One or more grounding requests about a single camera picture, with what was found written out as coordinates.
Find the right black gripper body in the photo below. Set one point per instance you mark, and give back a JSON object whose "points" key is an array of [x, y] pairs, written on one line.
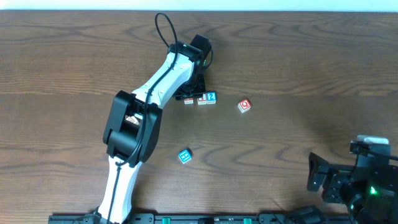
{"points": [[328, 183]]}

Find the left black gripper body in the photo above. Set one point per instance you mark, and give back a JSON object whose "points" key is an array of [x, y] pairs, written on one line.
{"points": [[193, 91]]}

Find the blue number 2 block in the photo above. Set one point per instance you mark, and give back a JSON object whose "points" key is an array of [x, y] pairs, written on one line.
{"points": [[211, 98]]}

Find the red letter I block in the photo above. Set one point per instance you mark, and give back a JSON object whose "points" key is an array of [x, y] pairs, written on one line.
{"points": [[202, 100]]}

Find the red letter A block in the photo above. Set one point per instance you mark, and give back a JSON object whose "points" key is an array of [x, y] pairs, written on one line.
{"points": [[189, 101]]}

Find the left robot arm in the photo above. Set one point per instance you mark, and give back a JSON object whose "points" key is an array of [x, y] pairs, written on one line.
{"points": [[133, 126]]}

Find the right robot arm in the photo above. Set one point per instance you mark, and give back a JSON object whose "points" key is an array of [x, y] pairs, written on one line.
{"points": [[368, 188]]}

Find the red letter Q block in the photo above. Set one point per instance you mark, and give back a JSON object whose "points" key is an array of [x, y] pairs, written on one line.
{"points": [[244, 105]]}

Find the pineapple green B block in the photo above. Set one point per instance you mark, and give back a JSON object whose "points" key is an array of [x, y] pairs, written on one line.
{"points": [[133, 120]]}

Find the blue letter H block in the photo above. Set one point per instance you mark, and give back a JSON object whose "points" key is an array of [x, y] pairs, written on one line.
{"points": [[185, 156]]}

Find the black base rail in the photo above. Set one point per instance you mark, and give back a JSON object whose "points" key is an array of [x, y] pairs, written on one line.
{"points": [[149, 218]]}

